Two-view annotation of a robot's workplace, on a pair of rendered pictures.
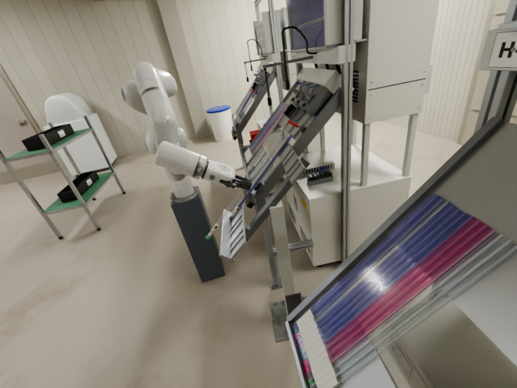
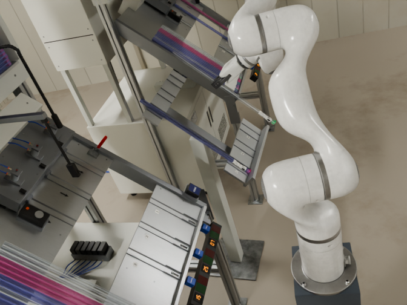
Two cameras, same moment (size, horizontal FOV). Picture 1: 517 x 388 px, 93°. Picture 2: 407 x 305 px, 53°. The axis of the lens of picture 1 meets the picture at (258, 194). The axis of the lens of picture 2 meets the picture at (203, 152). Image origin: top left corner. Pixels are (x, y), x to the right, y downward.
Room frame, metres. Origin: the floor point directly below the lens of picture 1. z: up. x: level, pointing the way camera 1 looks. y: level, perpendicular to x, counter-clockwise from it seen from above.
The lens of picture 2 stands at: (2.20, 0.60, 1.78)
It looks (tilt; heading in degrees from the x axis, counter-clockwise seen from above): 36 degrees down; 207
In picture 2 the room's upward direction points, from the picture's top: 18 degrees counter-clockwise
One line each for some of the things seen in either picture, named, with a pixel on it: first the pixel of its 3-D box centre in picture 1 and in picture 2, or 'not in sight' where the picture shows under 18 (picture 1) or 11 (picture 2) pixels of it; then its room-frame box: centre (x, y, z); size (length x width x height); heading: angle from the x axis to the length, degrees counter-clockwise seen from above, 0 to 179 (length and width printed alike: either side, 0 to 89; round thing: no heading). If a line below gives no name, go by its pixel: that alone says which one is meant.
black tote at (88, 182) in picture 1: (80, 185); not in sight; (2.80, 2.06, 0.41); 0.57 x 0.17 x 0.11; 3
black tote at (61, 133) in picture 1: (51, 136); not in sight; (2.80, 2.06, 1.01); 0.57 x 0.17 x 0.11; 3
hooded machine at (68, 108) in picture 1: (78, 134); not in sight; (4.67, 2.97, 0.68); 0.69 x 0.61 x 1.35; 100
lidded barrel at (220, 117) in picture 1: (221, 123); not in sight; (5.08, 0.46, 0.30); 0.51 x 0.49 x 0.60; 9
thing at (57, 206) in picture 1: (73, 174); not in sight; (2.80, 2.06, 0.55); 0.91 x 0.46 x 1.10; 3
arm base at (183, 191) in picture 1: (180, 182); (320, 247); (1.43, 0.47, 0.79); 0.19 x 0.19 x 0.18
